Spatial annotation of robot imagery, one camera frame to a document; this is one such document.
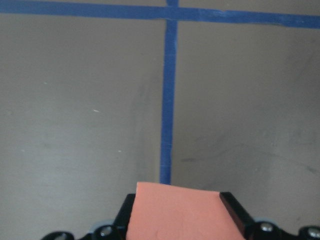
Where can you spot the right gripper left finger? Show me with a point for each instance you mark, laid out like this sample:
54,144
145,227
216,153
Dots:
122,219

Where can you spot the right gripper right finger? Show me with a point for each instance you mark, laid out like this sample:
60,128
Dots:
242,219

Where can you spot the orange foam block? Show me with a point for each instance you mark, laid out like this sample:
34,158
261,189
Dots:
166,212

